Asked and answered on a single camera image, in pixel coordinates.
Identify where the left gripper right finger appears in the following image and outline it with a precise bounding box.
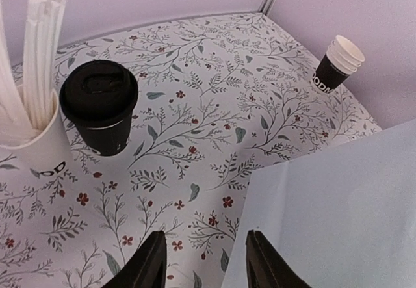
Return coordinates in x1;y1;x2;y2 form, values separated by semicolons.
246;231;310;288

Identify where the light blue paper bag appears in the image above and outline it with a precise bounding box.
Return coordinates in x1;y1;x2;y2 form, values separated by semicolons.
222;121;415;287

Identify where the stack of paper cups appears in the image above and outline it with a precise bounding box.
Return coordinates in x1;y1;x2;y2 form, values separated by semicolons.
310;35;365;94

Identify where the black lidded coffee cup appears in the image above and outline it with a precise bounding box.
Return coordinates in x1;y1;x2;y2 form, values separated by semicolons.
59;60;138;157

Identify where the bundle of wrapped straws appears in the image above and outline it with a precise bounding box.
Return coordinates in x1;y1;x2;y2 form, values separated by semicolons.
1;0;67;131

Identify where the floral table mat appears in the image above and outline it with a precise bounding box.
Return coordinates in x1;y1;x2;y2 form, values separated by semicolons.
1;13;380;287

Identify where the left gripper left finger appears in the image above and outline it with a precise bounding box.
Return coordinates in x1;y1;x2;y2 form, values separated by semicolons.
103;231;167;288

